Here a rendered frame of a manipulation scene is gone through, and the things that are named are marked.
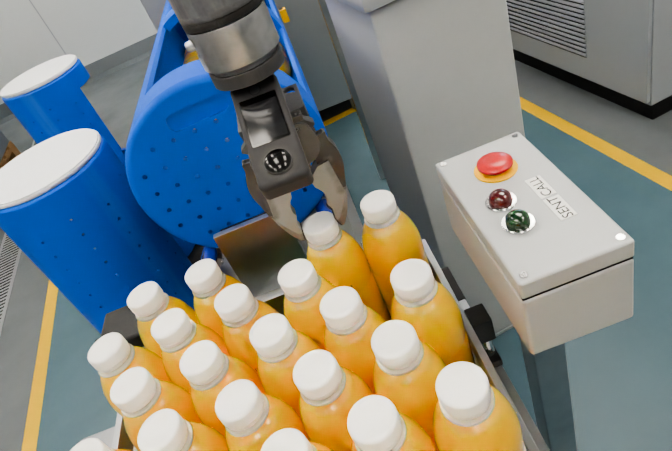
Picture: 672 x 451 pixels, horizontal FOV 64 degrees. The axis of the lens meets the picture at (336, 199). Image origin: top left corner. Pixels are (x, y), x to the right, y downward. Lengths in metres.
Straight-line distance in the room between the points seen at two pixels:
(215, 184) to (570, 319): 0.49
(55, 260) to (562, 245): 1.07
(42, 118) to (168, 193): 1.31
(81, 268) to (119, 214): 0.14
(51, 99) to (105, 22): 4.01
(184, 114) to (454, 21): 0.65
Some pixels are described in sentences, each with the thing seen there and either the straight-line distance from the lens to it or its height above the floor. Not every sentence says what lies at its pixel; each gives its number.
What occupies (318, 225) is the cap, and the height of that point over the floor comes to 1.09.
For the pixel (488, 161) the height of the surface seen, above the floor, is 1.11.
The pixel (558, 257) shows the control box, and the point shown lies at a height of 1.10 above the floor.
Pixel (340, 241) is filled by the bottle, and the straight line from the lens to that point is 0.60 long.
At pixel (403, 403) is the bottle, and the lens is 0.48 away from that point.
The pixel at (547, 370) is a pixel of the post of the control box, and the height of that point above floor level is 0.84.
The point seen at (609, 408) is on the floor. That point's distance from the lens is 1.66.
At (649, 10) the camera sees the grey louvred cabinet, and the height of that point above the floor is 0.49.
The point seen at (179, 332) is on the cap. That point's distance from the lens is 0.57.
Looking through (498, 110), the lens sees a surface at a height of 0.77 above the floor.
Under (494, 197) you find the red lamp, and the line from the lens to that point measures 0.52.
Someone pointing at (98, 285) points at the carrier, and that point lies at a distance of 1.33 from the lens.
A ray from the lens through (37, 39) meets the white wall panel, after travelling 6.09.
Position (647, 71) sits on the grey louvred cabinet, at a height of 0.24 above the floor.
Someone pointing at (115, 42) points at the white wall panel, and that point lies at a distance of 6.04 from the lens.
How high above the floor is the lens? 1.45
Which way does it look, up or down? 35 degrees down
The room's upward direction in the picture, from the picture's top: 23 degrees counter-clockwise
